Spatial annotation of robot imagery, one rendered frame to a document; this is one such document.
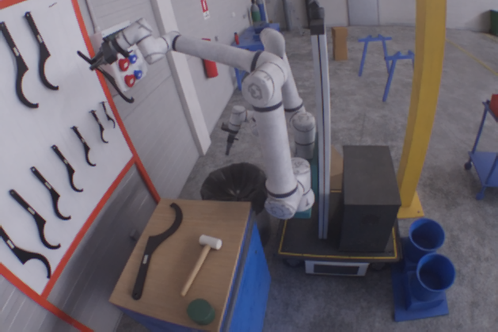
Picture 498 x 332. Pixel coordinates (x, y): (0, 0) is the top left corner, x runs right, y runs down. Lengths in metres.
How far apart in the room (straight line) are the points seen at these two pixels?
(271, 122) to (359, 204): 0.78
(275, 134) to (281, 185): 0.27
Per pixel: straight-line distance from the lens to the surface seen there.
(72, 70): 1.98
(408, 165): 2.32
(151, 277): 1.36
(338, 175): 2.54
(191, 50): 1.25
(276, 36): 1.58
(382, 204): 1.57
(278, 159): 1.10
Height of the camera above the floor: 2.00
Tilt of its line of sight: 34 degrees down
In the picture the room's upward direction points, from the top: 12 degrees counter-clockwise
